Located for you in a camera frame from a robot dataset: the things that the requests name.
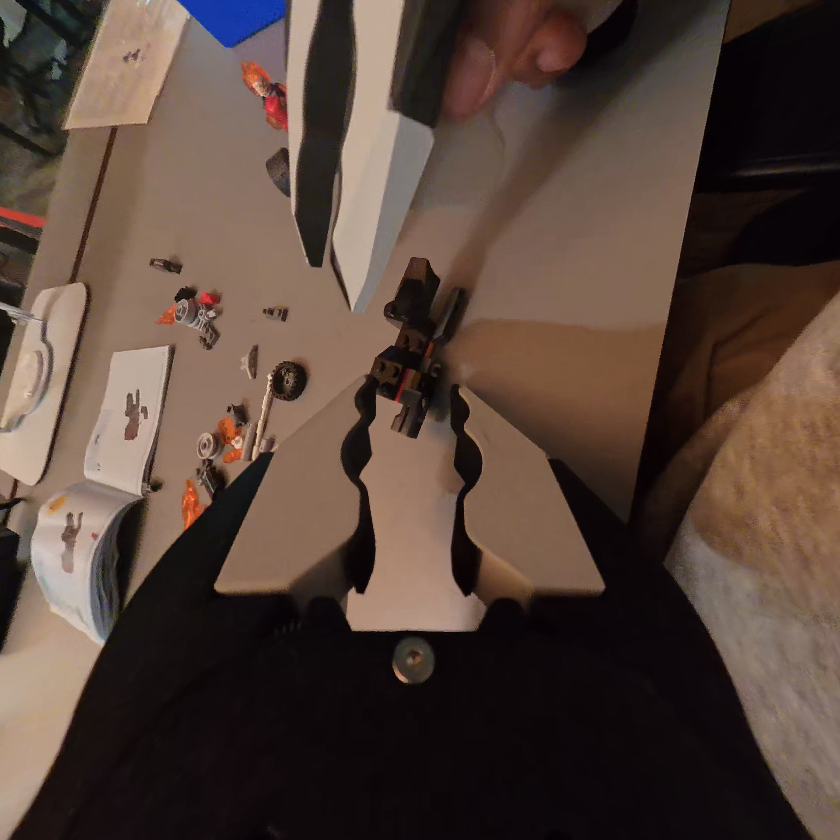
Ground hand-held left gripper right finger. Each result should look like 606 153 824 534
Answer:
449 386 606 598

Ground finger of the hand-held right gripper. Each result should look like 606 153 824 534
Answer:
285 0 360 269
330 0 437 314

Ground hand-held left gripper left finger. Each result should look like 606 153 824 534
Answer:
213 375 376 597

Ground black lego motorcycle frame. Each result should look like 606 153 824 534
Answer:
371 257 468 439

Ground built lego motorcycle with minifigure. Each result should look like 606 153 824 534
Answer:
239 60 294 198

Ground large orange lego flame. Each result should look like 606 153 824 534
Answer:
180 479 208 530

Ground pile of loose lego pieces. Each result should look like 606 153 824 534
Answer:
195 403 277 501

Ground black lego tire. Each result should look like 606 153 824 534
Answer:
270 361 308 401

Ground lego instruction booklet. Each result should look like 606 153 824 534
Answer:
29 344 176 647

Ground person's right hand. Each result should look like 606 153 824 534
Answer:
441 0 592 123

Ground blue plastic bin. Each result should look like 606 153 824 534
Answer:
177 0 290 49

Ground printed paper sheet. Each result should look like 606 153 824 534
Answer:
62 0 193 131

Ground white monitor stand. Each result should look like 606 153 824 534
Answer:
0 282 89 488

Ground white lego chain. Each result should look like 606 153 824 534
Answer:
252 371 277 460

